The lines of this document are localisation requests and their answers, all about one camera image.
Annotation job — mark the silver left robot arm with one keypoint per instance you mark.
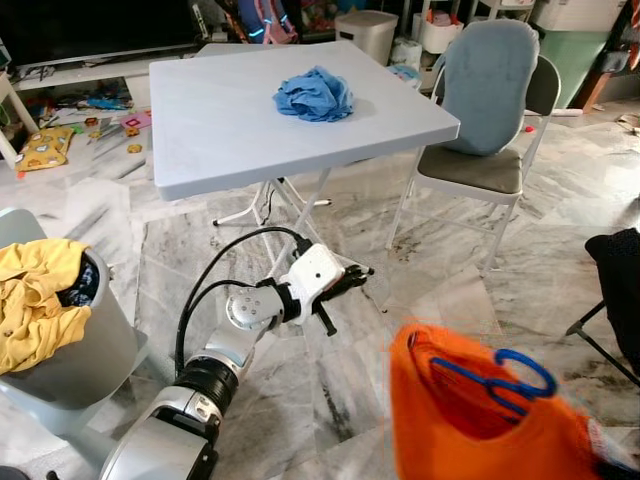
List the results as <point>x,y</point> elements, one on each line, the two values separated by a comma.
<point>160,440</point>

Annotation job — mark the dark navy garment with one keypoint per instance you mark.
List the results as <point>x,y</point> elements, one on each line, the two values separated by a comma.
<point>620,290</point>

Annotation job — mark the grey lidded bin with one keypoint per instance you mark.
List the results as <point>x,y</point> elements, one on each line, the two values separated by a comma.
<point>367,38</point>

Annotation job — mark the white folding table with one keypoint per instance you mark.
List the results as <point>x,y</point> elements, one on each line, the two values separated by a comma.
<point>230,120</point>

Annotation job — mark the blue plastic hanger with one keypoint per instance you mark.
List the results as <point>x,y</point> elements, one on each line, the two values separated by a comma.
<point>540,375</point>

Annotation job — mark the white tv bench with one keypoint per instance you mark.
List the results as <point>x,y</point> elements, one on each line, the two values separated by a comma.
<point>100,75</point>

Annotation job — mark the orange shirt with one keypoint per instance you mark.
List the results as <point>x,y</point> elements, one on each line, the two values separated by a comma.
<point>450,450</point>

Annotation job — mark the green storage bin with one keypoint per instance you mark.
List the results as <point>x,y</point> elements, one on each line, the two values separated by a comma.
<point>575,60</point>

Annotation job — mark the crumpled blue cloth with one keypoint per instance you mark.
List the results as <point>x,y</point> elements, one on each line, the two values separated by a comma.
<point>315,95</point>

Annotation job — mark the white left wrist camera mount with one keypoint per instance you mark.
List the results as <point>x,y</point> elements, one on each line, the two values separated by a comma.
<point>318,270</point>

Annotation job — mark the yellow toy mat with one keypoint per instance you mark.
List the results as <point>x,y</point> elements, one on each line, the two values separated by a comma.
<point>45,148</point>

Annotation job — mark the dark patterned garment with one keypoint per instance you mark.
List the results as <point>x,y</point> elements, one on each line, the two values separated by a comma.
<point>82,285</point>

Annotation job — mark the yellow shirt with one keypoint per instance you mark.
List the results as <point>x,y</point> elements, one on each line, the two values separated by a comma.
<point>35,300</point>

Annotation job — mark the grey laundry basket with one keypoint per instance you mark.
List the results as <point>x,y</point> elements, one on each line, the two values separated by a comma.
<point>90,350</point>

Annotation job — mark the blue chair back cover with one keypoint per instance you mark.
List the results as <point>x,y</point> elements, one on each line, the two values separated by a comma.
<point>490,90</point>

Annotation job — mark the white storage box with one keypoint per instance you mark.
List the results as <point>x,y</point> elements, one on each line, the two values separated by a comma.
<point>575,14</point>

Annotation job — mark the grey folding chair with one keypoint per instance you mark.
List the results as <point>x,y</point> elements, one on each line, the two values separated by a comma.
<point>470,170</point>

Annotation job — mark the black television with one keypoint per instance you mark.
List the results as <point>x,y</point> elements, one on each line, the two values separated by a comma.
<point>100,30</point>

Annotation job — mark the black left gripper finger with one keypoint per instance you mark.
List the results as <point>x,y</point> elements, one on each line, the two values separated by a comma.
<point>358,284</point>
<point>358,271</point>

